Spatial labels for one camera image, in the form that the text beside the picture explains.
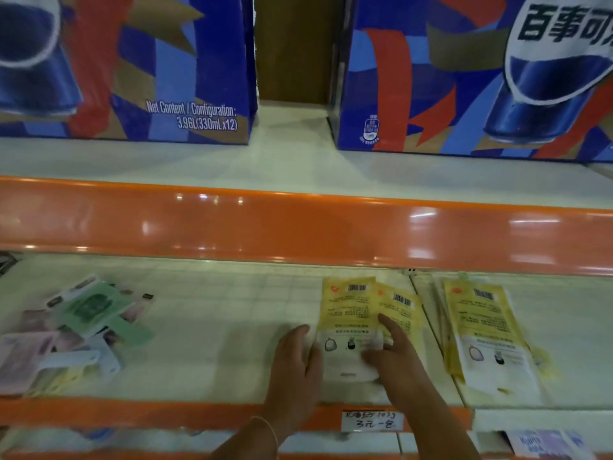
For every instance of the person's left hand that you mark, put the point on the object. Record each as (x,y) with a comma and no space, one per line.
(294,378)

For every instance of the person's right hand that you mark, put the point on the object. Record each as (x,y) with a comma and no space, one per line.
(407,373)

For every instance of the orange edged white shelf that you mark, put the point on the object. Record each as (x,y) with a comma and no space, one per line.
(287,225)

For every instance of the white handwritten price label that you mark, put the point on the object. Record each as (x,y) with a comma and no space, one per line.
(371,420)

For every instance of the yellow printed packet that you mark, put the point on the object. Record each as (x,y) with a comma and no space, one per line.
(407,306)

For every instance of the purple white packet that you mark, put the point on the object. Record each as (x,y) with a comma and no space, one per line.
(541,445)

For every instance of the blue printed drink carton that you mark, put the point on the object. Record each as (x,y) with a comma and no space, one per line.
(167,52)
(431,67)

